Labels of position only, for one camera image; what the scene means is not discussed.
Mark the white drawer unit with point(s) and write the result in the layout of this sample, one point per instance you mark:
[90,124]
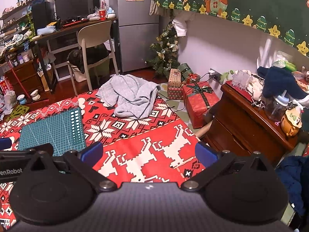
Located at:
[60,71]

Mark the green stencil ruler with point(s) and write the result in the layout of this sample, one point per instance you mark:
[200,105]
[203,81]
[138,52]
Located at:
[17,112]

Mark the clear plastic cups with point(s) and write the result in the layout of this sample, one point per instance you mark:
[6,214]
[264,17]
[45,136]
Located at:
[241,79]

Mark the grey refrigerator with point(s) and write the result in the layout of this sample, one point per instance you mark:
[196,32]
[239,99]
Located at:
[137,41]

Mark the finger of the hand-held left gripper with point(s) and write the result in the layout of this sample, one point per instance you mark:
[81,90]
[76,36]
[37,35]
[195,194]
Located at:
[24,152]
[4,143]

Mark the green gift box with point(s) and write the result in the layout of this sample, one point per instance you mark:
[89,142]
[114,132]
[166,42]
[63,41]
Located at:
[185,69]

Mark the blue fluffy garment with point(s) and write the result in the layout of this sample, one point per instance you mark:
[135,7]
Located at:
[294,178]

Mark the brown wooden drawer chest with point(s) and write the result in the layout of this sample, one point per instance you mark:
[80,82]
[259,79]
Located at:
[21,79]

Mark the cluttered dark shelf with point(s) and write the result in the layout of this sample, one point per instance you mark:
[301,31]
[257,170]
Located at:
[14,12]

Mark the clear bottle with blue cap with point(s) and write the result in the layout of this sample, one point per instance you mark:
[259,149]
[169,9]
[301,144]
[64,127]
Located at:
[275,108]

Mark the light blue cloth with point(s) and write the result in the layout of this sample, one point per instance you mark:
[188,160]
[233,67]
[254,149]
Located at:
[47,30]

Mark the black fluffy dog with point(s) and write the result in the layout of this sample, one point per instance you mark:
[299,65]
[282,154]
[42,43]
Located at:
[96,53]

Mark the brown patterned gift box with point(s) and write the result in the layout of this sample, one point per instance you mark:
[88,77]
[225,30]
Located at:
[174,78]

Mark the green Christmas tapestry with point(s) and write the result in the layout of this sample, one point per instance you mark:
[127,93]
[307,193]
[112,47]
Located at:
[253,0]

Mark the small red gift box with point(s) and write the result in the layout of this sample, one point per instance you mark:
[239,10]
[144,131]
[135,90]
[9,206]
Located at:
[193,78]

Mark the dark wooden desk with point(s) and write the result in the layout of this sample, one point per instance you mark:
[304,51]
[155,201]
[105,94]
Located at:
[65,28]

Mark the white cloth under tapestry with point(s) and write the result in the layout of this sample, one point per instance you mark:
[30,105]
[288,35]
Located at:
[180,27]

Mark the brown wooden nightstand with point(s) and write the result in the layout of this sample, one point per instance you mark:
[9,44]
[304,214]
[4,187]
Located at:
[241,116]

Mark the red printed box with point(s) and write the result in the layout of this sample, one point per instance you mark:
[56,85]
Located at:
[4,85]

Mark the cream plastic chair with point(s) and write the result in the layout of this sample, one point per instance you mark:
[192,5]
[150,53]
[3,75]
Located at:
[94,31]

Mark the grey knit sweater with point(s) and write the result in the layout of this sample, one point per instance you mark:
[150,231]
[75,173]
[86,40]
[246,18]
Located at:
[130,96]

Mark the white rolled paper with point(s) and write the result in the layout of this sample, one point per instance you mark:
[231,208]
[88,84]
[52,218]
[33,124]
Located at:
[265,53]

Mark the black computer monitor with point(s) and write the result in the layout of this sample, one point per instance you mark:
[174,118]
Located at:
[77,4]

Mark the navy fleece garment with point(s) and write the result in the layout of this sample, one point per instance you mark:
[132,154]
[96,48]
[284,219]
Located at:
[277,82]

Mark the red patterned blanket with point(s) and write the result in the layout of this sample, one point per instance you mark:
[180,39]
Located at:
[144,130]

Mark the red dotted gift box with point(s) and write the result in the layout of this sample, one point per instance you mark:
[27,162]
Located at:
[175,93]

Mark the white tote bag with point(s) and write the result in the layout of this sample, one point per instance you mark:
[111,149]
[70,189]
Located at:
[78,75]

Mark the green storage bin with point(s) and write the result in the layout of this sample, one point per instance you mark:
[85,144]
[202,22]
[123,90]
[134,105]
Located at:
[101,70]

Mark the orange plush toy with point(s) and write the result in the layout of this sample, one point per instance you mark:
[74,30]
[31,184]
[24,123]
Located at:
[291,124]

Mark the red broom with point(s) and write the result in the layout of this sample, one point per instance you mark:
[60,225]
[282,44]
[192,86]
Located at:
[17,75]

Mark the small Christmas tree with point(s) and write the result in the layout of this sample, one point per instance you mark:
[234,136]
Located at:
[164,53]

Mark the green cutting mat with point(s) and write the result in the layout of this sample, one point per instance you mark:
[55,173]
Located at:
[48,133]

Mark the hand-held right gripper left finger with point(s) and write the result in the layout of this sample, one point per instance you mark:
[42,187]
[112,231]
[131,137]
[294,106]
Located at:
[91,151]

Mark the large red gift box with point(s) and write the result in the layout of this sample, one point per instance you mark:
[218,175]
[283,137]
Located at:
[198,106]

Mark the black computer tower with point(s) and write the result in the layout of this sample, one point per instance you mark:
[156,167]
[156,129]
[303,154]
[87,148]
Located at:
[42,14]

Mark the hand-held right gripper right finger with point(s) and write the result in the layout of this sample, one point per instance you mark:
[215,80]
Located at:
[205,153]

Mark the red cup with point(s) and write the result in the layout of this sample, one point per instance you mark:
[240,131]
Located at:
[102,15]

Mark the green plastic bag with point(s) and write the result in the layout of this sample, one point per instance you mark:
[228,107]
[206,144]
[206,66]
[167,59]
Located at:
[286,65]

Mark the white ceramic pot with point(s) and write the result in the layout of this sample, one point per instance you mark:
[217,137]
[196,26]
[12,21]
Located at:
[35,95]

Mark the red keyboard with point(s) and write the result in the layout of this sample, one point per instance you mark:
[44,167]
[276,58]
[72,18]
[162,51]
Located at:
[72,23]

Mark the cream cloth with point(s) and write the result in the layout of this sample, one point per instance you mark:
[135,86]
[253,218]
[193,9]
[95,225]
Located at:
[257,88]

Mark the white wall charger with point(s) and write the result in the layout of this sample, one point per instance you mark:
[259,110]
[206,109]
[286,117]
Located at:
[213,73]

